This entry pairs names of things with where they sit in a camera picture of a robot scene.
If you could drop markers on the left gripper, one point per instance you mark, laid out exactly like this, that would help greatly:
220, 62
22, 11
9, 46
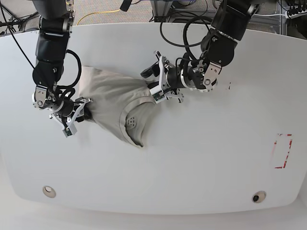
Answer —
172, 77

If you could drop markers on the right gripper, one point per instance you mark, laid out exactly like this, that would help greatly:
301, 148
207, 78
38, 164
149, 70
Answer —
66, 108

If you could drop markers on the beige T-shirt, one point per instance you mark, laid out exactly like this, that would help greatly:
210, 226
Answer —
121, 105

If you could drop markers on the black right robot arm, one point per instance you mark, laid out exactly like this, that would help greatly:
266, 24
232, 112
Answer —
56, 20

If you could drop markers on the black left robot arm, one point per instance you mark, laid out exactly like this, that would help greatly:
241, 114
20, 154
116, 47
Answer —
217, 48

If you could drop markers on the left table grommet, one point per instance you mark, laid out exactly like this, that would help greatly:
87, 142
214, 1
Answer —
49, 191

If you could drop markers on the table grommet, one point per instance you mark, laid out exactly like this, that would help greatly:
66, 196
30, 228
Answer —
49, 191
259, 197

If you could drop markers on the red tape rectangle marking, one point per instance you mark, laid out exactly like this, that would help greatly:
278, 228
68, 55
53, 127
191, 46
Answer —
281, 150

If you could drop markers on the white power strip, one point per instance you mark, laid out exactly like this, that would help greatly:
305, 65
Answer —
296, 11

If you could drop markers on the right table grommet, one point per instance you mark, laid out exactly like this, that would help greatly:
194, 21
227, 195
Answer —
259, 197

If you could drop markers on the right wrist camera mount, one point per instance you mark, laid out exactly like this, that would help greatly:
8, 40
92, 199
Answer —
67, 123

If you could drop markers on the aluminium frame base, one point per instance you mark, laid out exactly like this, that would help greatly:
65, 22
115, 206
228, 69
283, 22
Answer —
164, 10

